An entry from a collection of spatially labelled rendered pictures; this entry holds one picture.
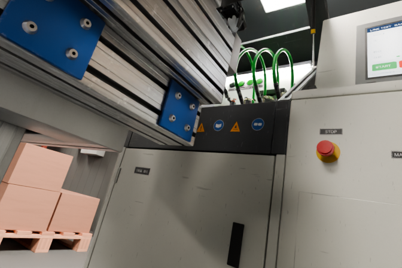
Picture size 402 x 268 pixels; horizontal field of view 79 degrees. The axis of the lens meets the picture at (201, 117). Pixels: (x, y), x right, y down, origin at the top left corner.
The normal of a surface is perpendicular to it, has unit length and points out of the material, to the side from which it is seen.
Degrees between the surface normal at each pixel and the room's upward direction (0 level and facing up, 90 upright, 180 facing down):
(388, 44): 76
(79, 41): 90
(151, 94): 90
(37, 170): 90
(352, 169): 90
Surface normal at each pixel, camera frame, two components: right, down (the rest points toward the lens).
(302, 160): -0.56, -0.40
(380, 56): -0.50, -0.60
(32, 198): 0.80, -0.04
